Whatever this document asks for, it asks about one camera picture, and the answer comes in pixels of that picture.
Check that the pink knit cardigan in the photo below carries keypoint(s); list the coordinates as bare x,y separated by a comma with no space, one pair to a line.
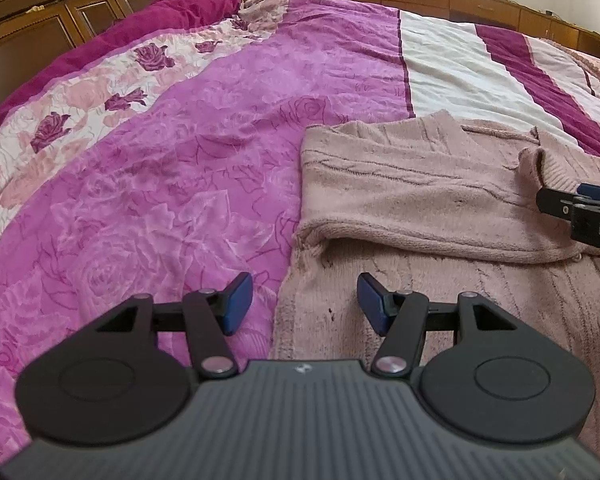
405,185

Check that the pink crochet-trimmed cloth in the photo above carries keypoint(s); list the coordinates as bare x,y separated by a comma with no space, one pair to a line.
580,62

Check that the carved wooden headboard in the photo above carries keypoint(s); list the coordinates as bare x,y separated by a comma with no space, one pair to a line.
40,20

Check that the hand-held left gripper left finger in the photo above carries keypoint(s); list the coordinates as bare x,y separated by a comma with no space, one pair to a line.
237,305

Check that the purple floral bedspread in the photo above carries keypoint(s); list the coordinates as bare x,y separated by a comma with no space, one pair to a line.
180,160

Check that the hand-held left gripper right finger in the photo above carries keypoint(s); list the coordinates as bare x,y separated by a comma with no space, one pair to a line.
372,305

